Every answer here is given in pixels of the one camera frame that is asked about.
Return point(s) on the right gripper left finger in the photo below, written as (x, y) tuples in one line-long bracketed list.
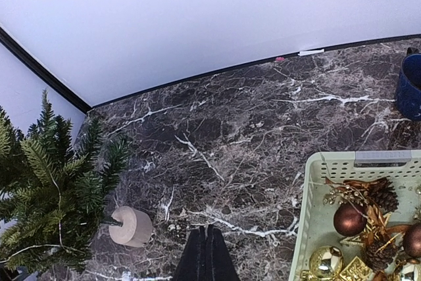
[(193, 260)]

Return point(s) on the gold gift box ornament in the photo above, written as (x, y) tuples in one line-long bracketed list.
[(356, 270)]

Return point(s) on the dark pine cone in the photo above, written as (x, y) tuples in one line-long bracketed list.
[(382, 193)]

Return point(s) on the round wooden tree base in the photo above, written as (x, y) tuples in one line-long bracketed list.
[(136, 229)]

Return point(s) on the gold bauble left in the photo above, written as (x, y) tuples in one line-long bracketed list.
[(326, 263)]

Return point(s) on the small green christmas tree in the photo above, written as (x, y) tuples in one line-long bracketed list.
[(53, 192)]

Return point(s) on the pale green plastic basket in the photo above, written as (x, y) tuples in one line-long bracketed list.
[(316, 228)]

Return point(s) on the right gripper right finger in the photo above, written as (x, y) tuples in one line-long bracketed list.
[(219, 263)]

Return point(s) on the dark blue mug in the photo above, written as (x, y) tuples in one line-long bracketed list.
[(407, 93)]

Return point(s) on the brown bauble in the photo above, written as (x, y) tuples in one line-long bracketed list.
[(412, 241), (349, 220)]

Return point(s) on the brown bauble right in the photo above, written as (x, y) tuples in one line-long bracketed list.
[(412, 241)]

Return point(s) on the brown bauble back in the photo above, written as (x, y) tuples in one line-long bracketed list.
[(349, 220)]

